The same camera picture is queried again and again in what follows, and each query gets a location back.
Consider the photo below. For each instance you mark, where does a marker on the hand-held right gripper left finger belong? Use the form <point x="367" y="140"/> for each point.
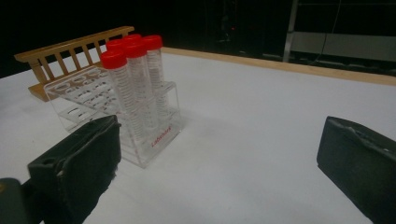
<point x="84" y="155"/>

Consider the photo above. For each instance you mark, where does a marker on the grey metal stand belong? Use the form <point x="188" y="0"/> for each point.
<point x="342" y="46"/>

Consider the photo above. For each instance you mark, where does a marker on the wooden tube rack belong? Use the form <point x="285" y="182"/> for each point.
<point x="71" y="43"/>

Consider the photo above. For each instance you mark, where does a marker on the red-capped clear centrifuge tube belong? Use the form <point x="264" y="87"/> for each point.
<point x="114" y="44"/>
<point x="152" y="42"/>
<point x="113" y="59"/>
<point x="135" y="50"/>
<point x="132" y="37"/>

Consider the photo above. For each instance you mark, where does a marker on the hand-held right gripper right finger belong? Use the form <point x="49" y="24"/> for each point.
<point x="361" y="161"/>

